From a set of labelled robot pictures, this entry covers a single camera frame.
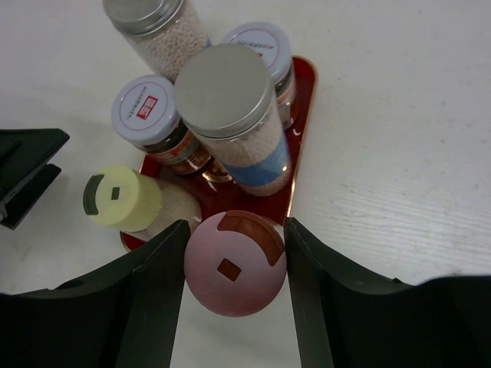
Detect tall jar silver lid white beads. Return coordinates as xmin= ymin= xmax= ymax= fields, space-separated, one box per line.
xmin=103 ymin=0 xmax=212 ymax=82

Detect short jar white lid red logo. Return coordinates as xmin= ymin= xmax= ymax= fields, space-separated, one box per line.
xmin=110 ymin=75 xmax=211 ymax=176

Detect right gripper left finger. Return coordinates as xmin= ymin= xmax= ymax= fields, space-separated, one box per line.
xmin=1 ymin=220 xmax=190 ymax=367

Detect tall jar silver lid blue label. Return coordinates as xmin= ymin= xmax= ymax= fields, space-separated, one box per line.
xmin=174 ymin=44 xmax=292 ymax=196

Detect red rectangular tray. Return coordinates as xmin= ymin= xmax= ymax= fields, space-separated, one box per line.
xmin=119 ymin=55 xmax=321 ymax=252

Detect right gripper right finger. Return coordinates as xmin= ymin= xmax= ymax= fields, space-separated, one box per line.
xmin=284 ymin=218 xmax=490 ymax=367

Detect yellow cap shaker bottle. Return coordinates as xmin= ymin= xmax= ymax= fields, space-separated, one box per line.
xmin=81 ymin=163 xmax=203 ymax=233

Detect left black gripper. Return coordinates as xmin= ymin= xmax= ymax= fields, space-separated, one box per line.
xmin=1 ymin=128 xmax=70 ymax=230

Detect pink cap shaker bottle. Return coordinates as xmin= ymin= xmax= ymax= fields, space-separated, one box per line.
xmin=184 ymin=210 xmax=287 ymax=317

